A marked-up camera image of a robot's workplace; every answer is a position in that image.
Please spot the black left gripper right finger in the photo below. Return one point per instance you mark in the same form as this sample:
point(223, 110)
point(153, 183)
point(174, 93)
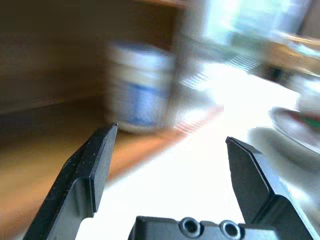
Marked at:
point(262, 195)

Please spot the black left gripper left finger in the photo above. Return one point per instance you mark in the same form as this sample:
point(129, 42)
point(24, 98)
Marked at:
point(80, 180)

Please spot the silver metal bowl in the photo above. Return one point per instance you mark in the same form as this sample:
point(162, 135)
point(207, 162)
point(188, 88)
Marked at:
point(295, 140)

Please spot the wooden cabinet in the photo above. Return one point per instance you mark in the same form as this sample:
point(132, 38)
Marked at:
point(50, 62)

